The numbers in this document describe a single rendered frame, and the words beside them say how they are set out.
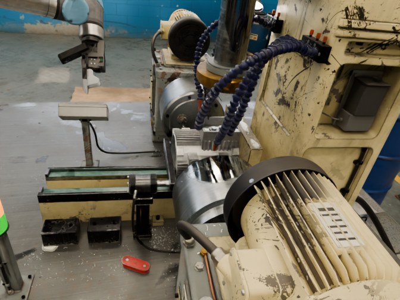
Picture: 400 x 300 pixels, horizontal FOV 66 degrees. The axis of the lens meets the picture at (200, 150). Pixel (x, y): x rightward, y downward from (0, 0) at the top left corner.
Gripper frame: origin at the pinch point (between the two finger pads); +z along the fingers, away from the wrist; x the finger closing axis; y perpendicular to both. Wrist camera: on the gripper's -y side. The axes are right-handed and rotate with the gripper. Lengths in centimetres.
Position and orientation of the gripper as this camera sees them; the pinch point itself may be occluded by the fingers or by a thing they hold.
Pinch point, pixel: (84, 90)
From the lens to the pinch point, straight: 128.0
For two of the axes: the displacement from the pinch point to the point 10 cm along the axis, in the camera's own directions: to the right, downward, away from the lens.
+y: 9.8, -0.1, 2.0
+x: -2.0, 1.1, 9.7
